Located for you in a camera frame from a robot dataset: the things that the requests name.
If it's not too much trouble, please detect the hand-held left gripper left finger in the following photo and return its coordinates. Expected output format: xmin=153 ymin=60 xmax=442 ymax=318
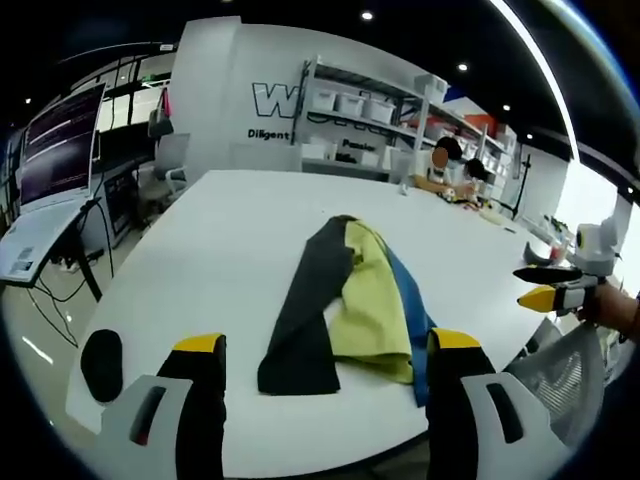
xmin=101 ymin=333 xmax=229 ymax=480

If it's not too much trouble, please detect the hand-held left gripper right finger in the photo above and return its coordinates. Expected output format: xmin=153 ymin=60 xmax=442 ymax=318
xmin=424 ymin=328 xmax=554 ymax=480

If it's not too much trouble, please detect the black yellow blue garment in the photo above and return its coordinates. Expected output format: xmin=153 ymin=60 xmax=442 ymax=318
xmin=256 ymin=214 xmax=439 ymax=409

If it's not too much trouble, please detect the person's right hand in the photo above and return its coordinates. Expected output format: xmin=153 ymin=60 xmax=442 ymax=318
xmin=574 ymin=285 xmax=640 ymax=332

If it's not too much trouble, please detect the grey curved object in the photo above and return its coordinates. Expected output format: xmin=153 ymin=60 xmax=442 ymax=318
xmin=521 ymin=242 xmax=557 ymax=267

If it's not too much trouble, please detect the grey mesh chair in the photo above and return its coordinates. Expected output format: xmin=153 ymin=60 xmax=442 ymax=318
xmin=503 ymin=317 xmax=610 ymax=447

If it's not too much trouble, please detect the black stand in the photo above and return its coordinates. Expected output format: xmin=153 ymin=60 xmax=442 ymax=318
xmin=510 ymin=153 xmax=532 ymax=221

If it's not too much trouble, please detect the black oval pad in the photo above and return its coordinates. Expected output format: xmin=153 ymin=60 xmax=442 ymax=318
xmin=79 ymin=329 xmax=124 ymax=404

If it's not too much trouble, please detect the grey metal shelf rack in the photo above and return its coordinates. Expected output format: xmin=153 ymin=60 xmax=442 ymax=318
xmin=293 ymin=55 xmax=519 ymax=184

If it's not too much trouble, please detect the white side desk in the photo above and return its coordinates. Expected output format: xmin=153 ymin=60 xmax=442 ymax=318
xmin=0 ymin=197 xmax=104 ymax=303

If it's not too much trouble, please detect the white office chair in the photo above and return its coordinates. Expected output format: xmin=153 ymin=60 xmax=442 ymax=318
xmin=135 ymin=133 xmax=192 ymax=217

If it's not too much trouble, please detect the row of white storage bins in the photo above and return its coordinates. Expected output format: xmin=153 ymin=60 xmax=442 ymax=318
xmin=310 ymin=89 xmax=397 ymax=124

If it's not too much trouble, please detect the hanging grey bag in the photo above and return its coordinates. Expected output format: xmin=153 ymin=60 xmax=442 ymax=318
xmin=148 ymin=89 xmax=176 ymax=138

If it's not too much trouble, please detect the computer monitor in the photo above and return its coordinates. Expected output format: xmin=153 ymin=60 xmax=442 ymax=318
xmin=18 ymin=83 xmax=108 ymax=207

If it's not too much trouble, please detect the black cable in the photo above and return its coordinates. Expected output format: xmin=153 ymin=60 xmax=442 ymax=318
xmin=27 ymin=199 xmax=109 ymax=349

